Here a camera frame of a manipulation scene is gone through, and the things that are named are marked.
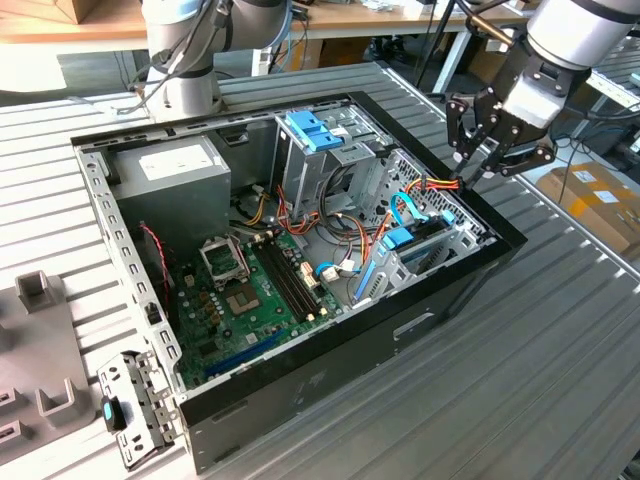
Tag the grey power supply unit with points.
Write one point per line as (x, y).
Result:
(170, 200)

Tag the silver perforated disk bay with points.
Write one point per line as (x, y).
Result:
(465, 242)

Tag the black RAM slot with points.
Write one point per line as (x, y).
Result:
(280, 285)
(292, 277)

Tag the silver optical drive cage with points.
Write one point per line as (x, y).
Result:
(310, 170)

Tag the black PC case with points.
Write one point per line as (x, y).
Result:
(350, 380)

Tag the hard disk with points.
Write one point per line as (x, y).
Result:
(397, 239)

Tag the cardboard box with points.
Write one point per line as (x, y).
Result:
(590, 210)

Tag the blue expansion slot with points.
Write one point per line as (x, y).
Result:
(245, 355)

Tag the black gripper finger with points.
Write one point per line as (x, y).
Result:
(462, 125)
(530, 161)

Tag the CPU socket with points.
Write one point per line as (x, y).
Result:
(242, 300)

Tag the green motherboard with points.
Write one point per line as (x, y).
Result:
(240, 340)

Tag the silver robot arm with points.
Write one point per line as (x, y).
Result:
(575, 30)

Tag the black blue retention latch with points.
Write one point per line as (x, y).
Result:
(111, 414)

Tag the grey parts rack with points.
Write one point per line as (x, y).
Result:
(30, 350)

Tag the blue drive latch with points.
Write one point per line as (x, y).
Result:
(312, 130)

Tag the silver slot cover bracket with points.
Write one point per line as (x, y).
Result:
(145, 425)

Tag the wooden desk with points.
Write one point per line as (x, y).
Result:
(30, 25)

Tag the white power adapter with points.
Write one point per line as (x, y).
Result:
(260, 62)

